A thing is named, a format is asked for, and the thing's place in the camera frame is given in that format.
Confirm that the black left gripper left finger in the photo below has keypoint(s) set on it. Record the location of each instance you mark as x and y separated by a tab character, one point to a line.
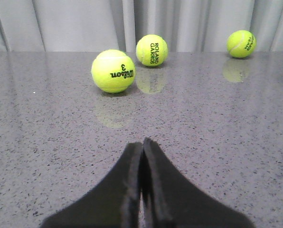
113	203

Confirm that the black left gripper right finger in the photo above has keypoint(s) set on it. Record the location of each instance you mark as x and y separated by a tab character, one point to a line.
172	201

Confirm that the Wilson 3 tennis ball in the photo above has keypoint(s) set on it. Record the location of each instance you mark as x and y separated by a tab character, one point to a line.
113	71

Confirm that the Roland Garros tennis ball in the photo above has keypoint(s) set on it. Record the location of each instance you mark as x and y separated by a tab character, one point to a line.
152	50

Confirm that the Head Team tennis ball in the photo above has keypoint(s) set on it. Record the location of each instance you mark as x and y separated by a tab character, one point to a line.
241	44

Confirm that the grey pleated curtain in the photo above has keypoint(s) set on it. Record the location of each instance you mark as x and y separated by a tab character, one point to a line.
95	25

